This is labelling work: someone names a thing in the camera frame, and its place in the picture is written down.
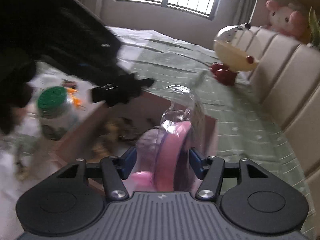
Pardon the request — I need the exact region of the brown leopard scrunchie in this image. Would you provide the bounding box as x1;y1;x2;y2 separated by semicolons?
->
90;118;137;163

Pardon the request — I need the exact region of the green-lid glass jar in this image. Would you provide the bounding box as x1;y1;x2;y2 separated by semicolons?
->
37;86;78;140

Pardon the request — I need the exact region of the pink cardboard box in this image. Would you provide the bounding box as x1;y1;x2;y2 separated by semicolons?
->
52;92;217;193

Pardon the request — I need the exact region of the pink plush bunny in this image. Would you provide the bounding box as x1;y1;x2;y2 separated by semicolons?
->
263;0;308;40

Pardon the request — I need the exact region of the cream round-head toy figure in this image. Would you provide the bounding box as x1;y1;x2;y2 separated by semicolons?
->
210;23;259;86

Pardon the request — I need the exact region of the orange flower hair accessory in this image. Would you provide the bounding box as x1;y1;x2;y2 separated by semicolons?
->
66;87;82;108

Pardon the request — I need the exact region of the pink item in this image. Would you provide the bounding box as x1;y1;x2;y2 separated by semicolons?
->
127;85;205;192

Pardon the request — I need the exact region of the purple fluffy scrunchie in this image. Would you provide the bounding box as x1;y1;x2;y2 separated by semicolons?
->
135;126;163;172

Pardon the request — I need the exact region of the green potted plant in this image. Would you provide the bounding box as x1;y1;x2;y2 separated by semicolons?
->
309;7;320;49

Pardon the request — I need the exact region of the green checked bed cover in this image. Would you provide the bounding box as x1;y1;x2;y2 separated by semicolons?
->
1;27;318;239

